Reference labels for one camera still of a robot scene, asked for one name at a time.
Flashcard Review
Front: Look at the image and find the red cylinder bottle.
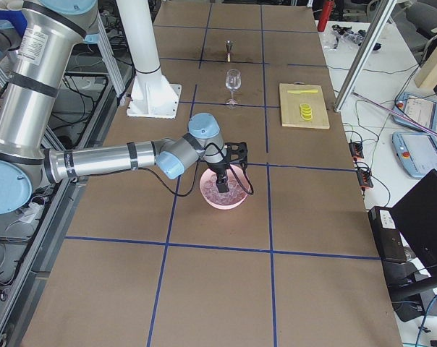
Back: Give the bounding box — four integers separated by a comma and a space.
317, 0, 335, 33

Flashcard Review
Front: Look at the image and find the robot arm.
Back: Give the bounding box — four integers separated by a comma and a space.
0, 1, 231, 215

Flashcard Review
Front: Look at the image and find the aluminium frame post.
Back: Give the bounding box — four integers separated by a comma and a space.
334, 0, 396, 112

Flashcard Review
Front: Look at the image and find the steel double jigger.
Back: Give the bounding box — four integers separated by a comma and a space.
226, 40, 234, 62

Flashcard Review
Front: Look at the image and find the clear wine glass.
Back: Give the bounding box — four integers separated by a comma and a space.
225, 69, 242, 109

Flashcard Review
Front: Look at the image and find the clear plastic bag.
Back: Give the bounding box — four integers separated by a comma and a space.
321, 25, 367, 50

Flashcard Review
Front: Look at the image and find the black box device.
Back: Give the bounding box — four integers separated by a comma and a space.
368, 206, 416, 264

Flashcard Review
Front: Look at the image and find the lemon slice stack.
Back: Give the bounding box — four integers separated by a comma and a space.
299, 103, 313, 121

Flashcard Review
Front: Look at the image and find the pile of ice cubes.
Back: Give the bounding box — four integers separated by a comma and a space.
203, 176, 247, 205

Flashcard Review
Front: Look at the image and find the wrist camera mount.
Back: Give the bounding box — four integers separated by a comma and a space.
225, 142, 248, 171

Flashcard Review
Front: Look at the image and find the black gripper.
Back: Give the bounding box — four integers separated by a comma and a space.
210, 160, 230, 192

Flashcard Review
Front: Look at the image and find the pink bowl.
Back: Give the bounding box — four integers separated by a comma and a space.
200, 169, 247, 210

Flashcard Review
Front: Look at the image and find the wooden cutting board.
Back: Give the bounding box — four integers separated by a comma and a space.
279, 83, 330, 129

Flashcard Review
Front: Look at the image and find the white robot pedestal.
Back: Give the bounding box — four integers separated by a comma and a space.
117, 1, 182, 119

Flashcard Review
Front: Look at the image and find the yellow plastic knife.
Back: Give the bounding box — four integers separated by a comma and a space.
287, 89, 319, 95

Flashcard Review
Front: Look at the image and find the black laptop monitor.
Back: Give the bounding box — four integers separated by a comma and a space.
391, 169, 437, 267

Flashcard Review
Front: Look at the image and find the blue teach pendant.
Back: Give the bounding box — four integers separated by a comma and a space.
393, 92, 437, 130
392, 132, 437, 179

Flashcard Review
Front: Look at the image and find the thin rod with green tip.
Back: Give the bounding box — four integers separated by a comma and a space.
352, 92, 437, 137

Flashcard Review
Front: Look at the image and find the far blue teach pendant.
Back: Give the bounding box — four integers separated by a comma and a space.
393, 92, 437, 130

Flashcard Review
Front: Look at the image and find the near blue teach pendant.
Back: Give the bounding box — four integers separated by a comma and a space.
392, 132, 437, 179

